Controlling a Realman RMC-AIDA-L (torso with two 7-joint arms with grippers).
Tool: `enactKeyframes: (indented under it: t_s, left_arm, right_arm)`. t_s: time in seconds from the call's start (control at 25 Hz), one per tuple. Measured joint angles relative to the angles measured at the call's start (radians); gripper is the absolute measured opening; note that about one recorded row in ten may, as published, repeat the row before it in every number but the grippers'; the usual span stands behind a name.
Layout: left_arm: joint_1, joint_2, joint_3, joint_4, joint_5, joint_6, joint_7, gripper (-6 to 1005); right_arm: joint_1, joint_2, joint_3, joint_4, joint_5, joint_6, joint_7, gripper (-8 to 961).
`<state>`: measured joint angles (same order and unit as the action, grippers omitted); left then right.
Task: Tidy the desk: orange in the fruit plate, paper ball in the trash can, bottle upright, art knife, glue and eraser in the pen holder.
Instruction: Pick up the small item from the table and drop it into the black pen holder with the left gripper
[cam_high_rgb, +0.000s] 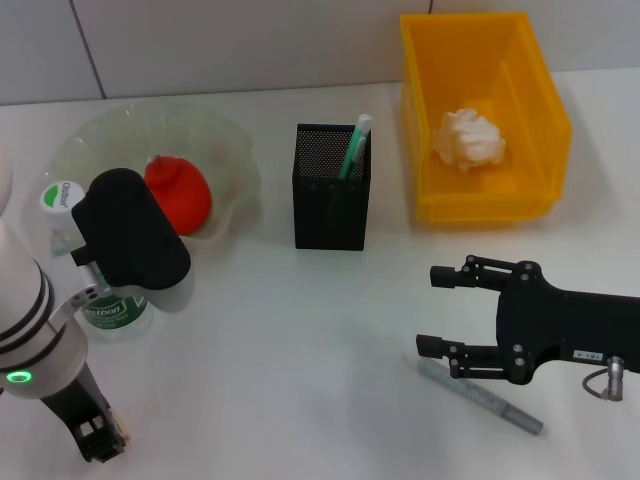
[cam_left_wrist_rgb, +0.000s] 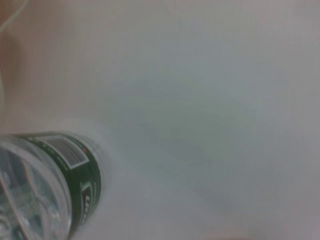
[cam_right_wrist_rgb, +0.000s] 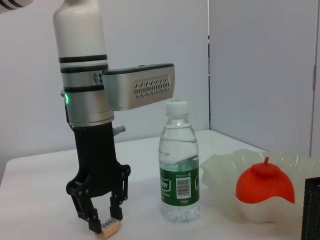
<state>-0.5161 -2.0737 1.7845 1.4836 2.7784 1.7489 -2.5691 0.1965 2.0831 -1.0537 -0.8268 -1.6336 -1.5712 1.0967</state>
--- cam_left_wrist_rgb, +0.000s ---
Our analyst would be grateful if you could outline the clear green-label water bottle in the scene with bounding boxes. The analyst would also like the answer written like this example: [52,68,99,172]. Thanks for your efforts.
[0,131,107,240]

